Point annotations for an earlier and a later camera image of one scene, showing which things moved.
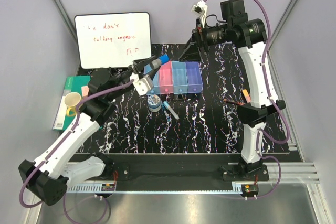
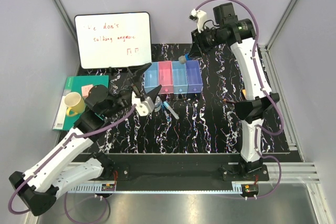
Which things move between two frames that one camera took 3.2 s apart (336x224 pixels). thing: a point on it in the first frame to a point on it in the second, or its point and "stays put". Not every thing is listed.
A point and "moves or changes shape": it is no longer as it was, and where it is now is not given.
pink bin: [166, 78] stays put
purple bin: [194, 77] stays put
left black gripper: [138, 63] to [136, 73]
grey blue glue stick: [156, 63] moves or changes shape
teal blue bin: [180, 78] stays put
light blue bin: [155, 80] stays put
